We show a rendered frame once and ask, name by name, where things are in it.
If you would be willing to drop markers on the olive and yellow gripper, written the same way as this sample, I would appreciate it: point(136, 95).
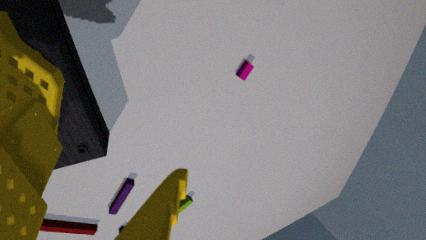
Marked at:
point(154, 219)

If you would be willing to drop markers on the purple rod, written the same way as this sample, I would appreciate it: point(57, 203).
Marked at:
point(121, 196)

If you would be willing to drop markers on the dark red rod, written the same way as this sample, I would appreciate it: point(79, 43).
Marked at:
point(68, 227)

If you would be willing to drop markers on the magenta block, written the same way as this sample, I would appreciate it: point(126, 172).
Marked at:
point(244, 70)

